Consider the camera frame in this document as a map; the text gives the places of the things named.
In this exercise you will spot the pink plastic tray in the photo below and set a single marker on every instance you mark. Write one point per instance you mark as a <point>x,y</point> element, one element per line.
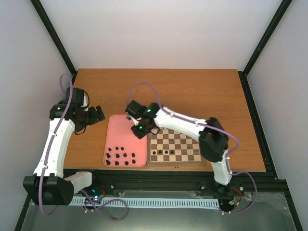
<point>119,134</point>

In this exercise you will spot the controller board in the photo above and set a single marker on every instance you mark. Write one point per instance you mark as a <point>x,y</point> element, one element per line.
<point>96,194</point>
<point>231,203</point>

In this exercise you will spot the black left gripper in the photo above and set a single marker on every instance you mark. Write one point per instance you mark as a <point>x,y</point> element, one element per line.
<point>95,118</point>

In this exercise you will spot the wooden chessboard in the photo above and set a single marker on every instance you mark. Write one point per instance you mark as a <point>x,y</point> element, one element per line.
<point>186,150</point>

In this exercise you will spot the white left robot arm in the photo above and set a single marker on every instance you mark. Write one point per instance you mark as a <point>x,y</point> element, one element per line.
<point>47,185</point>

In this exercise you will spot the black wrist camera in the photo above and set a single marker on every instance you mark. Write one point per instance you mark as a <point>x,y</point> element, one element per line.
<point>135,110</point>
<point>78,97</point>

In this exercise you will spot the right controller board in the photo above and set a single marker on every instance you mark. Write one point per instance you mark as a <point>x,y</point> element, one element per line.
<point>231,203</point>

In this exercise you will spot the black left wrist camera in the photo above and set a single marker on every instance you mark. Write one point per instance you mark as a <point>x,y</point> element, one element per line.
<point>78,97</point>

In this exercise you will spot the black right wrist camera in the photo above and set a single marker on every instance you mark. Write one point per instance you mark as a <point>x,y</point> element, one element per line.
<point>135,110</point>

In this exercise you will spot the light blue cable duct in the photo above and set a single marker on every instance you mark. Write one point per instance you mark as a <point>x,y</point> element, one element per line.
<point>159,203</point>

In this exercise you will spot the left controller board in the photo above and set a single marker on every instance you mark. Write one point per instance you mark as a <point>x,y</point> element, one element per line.
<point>96,194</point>

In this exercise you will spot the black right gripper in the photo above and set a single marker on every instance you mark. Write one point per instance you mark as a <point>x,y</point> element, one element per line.
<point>139,135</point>

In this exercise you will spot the black aluminium frame rail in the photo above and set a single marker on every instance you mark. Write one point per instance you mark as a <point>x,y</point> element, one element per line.
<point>201,182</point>

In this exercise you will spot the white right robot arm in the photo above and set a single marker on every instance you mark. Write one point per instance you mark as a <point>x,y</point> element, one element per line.
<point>212,139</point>

